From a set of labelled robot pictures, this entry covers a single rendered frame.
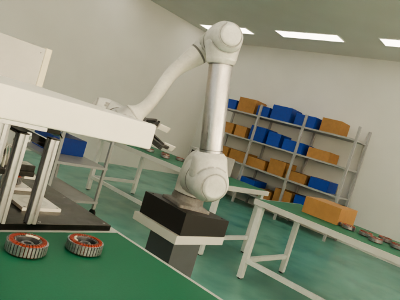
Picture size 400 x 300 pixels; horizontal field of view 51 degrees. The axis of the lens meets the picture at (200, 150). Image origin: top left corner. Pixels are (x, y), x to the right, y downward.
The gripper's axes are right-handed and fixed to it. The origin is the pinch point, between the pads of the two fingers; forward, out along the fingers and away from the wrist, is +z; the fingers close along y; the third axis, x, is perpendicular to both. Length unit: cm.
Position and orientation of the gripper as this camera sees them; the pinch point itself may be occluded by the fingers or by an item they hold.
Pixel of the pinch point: (169, 138)
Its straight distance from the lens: 202.6
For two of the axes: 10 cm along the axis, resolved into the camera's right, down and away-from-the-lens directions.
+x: -6.2, 6.5, 4.4
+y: -2.2, -6.8, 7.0
